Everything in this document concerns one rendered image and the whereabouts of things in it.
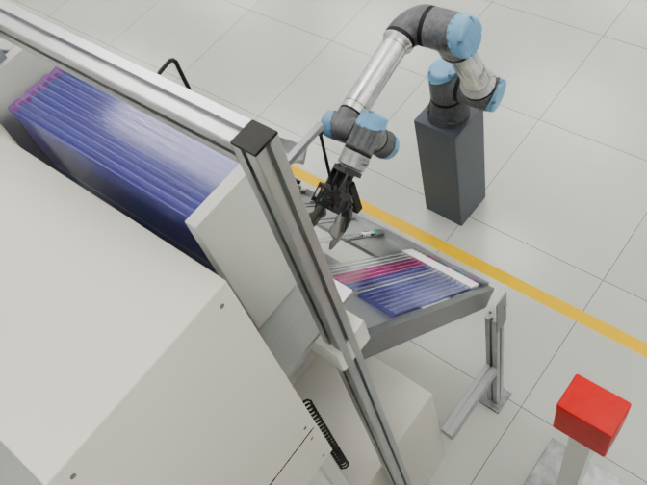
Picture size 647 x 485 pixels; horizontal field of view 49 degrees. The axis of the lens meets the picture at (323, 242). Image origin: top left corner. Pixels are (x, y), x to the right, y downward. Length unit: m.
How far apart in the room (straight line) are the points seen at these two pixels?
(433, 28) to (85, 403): 1.47
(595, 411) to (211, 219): 1.11
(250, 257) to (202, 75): 2.86
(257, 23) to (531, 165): 1.79
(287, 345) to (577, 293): 1.76
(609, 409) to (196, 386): 1.10
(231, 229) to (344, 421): 1.03
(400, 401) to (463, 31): 1.02
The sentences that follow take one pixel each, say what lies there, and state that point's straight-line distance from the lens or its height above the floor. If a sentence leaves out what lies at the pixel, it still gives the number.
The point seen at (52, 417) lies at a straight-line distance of 0.94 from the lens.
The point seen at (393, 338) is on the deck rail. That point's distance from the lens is 1.51.
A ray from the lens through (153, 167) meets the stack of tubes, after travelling 1.18.
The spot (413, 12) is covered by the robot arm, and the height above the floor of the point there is 1.16.
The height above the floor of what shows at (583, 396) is 0.78.
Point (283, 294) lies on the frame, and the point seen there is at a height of 1.40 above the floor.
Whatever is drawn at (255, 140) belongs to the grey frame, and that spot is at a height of 1.90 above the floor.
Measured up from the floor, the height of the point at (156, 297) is 1.72.
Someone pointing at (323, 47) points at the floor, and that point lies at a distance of 3.85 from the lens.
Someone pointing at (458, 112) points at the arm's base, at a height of 0.61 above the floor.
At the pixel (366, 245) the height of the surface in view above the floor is 0.84.
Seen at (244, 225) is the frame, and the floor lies 1.63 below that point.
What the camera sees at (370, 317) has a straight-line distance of 1.51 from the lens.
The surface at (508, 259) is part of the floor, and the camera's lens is 2.89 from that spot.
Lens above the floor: 2.47
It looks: 55 degrees down
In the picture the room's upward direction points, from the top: 20 degrees counter-clockwise
